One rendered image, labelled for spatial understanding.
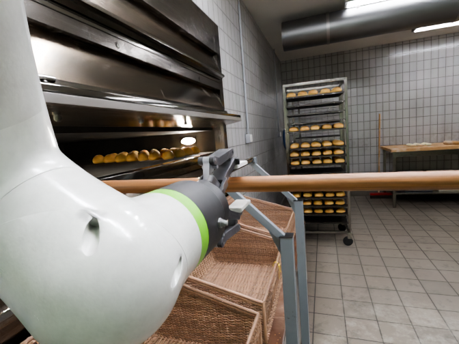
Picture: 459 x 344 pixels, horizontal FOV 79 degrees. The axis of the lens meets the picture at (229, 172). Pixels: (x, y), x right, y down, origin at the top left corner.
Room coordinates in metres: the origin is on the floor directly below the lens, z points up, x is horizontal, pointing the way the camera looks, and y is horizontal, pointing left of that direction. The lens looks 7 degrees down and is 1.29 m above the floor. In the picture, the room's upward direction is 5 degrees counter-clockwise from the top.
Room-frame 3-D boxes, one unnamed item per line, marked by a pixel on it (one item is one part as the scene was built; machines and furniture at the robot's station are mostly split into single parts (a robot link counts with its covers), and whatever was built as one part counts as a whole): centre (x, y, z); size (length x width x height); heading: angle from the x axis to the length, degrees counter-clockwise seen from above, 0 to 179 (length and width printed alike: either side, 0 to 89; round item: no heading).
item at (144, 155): (1.94, 0.55, 1.21); 0.61 x 0.48 x 0.06; 71
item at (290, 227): (1.75, -0.14, 0.72); 0.56 x 0.49 x 0.28; 160
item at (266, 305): (1.18, 0.06, 0.72); 0.56 x 0.49 x 0.28; 161
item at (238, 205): (0.52, -0.01, 1.15); 0.07 x 0.03 x 0.01; 161
